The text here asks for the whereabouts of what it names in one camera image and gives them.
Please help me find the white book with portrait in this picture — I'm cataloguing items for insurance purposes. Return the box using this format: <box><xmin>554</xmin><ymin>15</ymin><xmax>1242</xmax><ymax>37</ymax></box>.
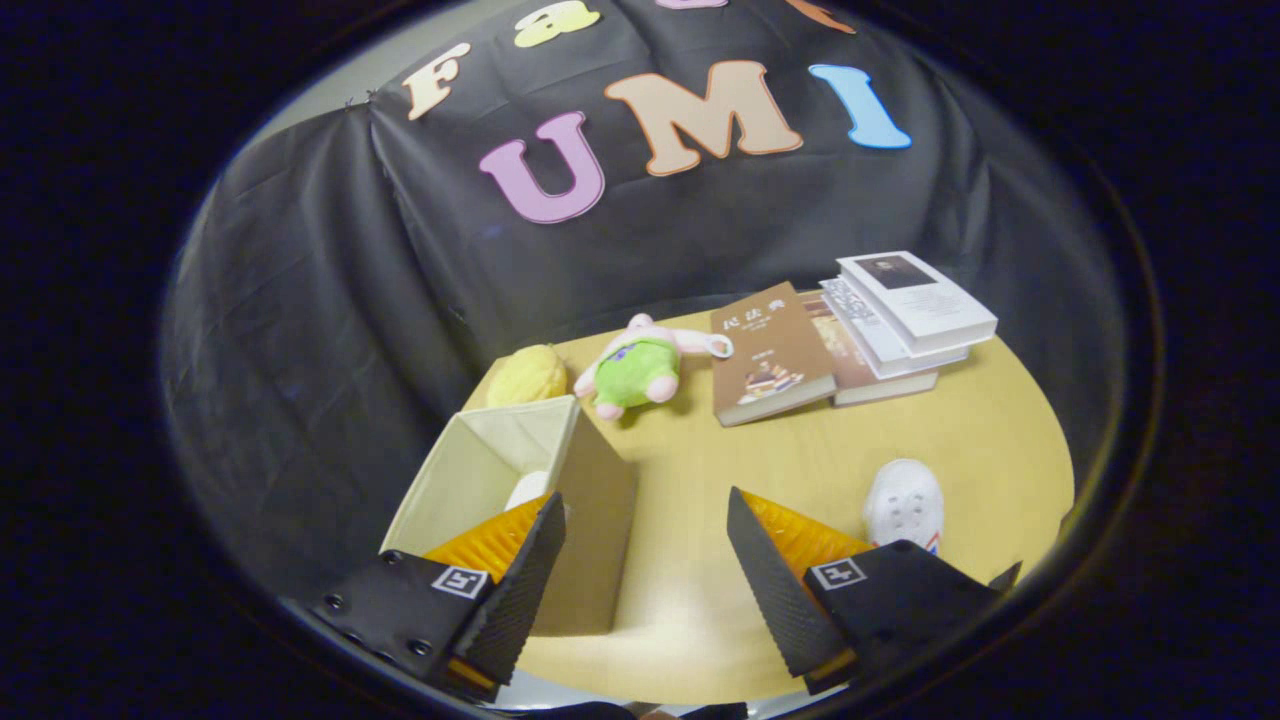
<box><xmin>836</xmin><ymin>250</ymin><xmax>1000</xmax><ymax>357</ymax></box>

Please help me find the white sneaker shoe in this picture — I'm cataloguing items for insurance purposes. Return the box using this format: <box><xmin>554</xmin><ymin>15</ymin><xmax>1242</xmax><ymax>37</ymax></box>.
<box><xmin>504</xmin><ymin>470</ymin><xmax>554</xmax><ymax>514</ymax></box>
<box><xmin>863</xmin><ymin>458</ymin><xmax>946</xmax><ymax>557</ymax></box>

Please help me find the yellow plush toy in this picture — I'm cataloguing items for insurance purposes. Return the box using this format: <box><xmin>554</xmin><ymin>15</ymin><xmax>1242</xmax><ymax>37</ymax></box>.
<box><xmin>486</xmin><ymin>344</ymin><xmax>569</xmax><ymax>409</ymax></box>

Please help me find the beige fabric storage box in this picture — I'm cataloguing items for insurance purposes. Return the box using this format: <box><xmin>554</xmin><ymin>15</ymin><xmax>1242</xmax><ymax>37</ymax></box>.
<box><xmin>380</xmin><ymin>395</ymin><xmax>639</xmax><ymax>637</ymax></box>

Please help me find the pink green plush toy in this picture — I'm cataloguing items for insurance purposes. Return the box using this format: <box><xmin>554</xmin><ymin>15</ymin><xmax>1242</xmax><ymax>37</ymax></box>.
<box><xmin>573</xmin><ymin>313</ymin><xmax>735</xmax><ymax>421</ymax></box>

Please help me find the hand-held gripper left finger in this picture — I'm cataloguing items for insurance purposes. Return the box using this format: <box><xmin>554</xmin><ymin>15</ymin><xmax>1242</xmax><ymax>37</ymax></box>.
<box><xmin>310</xmin><ymin>491</ymin><xmax>568</xmax><ymax>702</ymax></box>

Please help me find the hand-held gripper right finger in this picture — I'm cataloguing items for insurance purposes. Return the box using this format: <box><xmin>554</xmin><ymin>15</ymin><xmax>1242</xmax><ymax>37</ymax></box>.
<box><xmin>726</xmin><ymin>486</ymin><xmax>1023</xmax><ymax>697</ymax></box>

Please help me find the dark brown book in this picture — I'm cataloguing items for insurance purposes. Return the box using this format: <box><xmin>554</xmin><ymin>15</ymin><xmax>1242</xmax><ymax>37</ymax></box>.
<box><xmin>800</xmin><ymin>290</ymin><xmax>941</xmax><ymax>408</ymax></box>

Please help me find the brown cover book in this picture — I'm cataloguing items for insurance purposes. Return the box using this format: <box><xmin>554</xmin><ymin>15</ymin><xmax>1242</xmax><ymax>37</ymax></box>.
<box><xmin>709</xmin><ymin>281</ymin><xmax>839</xmax><ymax>428</ymax></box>

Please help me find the black backdrop cloth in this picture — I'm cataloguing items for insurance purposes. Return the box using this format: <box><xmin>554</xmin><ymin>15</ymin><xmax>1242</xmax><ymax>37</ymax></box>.
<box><xmin>160</xmin><ymin>0</ymin><xmax>1131</xmax><ymax>601</ymax></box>

